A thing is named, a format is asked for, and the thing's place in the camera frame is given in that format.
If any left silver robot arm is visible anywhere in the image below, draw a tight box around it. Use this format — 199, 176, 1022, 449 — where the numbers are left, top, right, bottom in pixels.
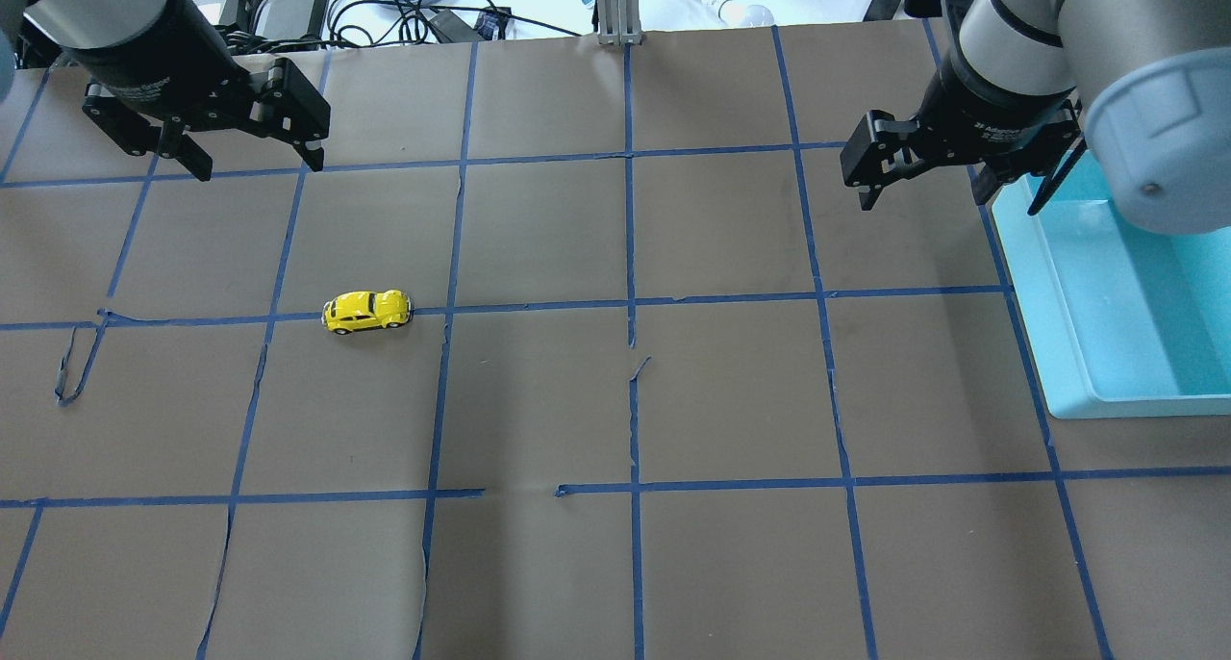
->
2, 0, 331, 182

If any yellow toy beetle car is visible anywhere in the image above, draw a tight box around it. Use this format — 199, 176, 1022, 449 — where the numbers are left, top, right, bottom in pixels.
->
320, 289, 414, 336

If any black power adapter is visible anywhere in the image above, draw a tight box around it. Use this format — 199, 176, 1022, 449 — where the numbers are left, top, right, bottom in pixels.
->
256, 0, 329, 41

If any white light bulb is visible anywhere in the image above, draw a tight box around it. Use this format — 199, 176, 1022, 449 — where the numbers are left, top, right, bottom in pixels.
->
705, 0, 776, 28

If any aluminium frame post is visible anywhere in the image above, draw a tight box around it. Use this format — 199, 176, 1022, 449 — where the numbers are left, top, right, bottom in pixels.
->
595, 0, 643, 46

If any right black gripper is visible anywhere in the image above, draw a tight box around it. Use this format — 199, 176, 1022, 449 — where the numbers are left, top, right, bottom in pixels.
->
841, 62, 1089, 215

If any black cables bundle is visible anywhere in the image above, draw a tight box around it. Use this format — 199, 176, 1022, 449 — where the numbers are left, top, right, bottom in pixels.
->
327, 0, 583, 47

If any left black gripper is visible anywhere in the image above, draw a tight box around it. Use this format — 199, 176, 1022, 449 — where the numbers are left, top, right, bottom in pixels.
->
81, 34, 331, 182

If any turquoise plastic bin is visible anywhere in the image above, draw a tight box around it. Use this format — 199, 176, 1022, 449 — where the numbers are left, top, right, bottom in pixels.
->
991, 156, 1230, 419

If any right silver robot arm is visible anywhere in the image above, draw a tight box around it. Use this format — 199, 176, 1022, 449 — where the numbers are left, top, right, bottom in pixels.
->
840, 0, 1230, 235

